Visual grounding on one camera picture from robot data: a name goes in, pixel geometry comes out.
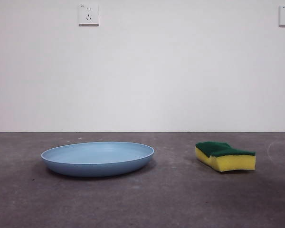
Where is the light blue round plate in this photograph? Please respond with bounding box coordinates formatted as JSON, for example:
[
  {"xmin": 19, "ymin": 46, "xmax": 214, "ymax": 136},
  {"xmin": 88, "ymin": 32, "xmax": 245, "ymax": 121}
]
[{"xmin": 40, "ymin": 141, "xmax": 155, "ymax": 178}]

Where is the yellow sponge with green pad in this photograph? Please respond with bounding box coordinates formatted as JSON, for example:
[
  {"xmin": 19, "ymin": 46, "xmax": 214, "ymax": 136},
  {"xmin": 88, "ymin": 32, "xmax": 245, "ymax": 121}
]
[{"xmin": 195, "ymin": 141, "xmax": 257, "ymax": 173}]

